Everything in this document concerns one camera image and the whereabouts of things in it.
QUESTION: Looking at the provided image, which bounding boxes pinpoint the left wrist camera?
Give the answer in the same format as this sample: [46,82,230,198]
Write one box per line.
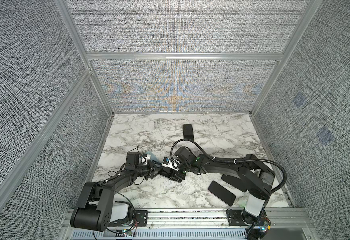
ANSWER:
[124,152,140,171]

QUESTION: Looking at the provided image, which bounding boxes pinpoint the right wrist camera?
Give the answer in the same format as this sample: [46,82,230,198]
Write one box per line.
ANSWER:
[162,157,181,171]

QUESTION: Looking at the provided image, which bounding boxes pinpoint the aluminium front rail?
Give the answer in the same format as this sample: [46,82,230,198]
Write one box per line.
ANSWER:
[58,208,320,240]

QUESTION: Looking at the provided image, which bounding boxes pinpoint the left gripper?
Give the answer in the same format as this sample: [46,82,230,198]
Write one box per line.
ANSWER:
[135,159,165,181]

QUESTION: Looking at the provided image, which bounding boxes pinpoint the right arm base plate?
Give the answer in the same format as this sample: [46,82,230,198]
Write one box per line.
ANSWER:
[225,209,270,226]

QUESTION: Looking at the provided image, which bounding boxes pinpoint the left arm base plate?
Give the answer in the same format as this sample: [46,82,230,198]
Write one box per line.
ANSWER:
[109,210,149,228]

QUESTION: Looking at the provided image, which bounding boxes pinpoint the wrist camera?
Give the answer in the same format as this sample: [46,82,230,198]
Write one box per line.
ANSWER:
[162,157,181,171]
[124,152,140,171]

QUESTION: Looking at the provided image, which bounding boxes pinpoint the black smartphone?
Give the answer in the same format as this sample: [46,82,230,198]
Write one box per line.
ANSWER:
[208,181,236,207]
[158,167,185,183]

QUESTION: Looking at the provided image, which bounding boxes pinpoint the black phone case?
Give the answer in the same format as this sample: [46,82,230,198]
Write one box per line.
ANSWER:
[182,124,194,141]
[221,175,247,193]

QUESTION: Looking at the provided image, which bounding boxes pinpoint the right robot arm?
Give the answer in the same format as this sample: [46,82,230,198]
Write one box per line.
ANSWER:
[171,147,286,225]

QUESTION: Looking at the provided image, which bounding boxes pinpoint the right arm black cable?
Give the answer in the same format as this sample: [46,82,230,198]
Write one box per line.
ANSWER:
[170,138,288,240]

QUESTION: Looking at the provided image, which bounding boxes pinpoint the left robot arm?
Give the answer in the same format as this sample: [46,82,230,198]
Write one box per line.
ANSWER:
[70,161,161,232]

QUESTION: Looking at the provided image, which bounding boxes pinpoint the light blue phone case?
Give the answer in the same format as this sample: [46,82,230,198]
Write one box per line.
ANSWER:
[144,153,159,163]

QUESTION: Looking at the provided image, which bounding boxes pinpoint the aluminium frame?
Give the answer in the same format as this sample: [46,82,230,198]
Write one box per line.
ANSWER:
[0,1,310,203]

